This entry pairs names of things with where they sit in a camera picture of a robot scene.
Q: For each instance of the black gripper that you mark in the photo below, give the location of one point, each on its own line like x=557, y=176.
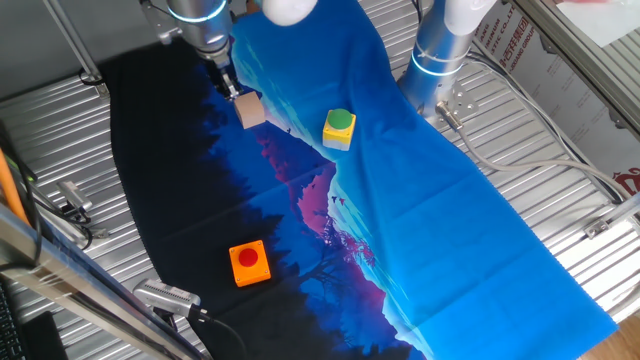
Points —
x=222, y=67

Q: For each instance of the small wooden block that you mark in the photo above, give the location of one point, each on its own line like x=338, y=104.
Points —
x=250, y=111

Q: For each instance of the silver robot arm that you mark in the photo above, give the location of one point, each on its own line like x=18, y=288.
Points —
x=435, y=55

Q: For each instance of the yellow box green button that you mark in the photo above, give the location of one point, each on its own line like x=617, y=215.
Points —
x=339, y=129

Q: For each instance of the thin metal rod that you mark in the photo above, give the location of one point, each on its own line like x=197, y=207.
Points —
x=75, y=45

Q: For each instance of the orange box red button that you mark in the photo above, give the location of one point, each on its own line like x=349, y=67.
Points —
x=249, y=263

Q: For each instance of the blue black printed cloth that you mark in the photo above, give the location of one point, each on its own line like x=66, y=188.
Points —
x=425, y=225

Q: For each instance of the orange pole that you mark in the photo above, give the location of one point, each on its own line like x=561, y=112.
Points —
x=11, y=190

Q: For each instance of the black keyboard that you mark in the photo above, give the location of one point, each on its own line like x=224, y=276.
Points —
x=9, y=330

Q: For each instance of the cardboard box red print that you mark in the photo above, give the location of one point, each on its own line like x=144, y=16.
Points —
x=565, y=100

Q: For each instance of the wrist camera mounting bracket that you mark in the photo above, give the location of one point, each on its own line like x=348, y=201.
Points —
x=162, y=25

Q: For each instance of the small silver camera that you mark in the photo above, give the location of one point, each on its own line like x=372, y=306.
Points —
x=75, y=196

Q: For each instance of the silver camera with vents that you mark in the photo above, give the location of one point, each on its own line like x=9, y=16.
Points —
x=165, y=297

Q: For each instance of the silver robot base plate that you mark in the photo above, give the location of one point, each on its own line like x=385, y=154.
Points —
x=462, y=100

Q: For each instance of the aluminium frame beam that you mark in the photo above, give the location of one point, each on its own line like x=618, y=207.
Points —
x=75, y=290

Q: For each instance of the aluminium frame rail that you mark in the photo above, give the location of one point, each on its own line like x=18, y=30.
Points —
x=585, y=55

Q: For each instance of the small metal corner bracket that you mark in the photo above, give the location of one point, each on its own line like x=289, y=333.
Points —
x=602, y=225

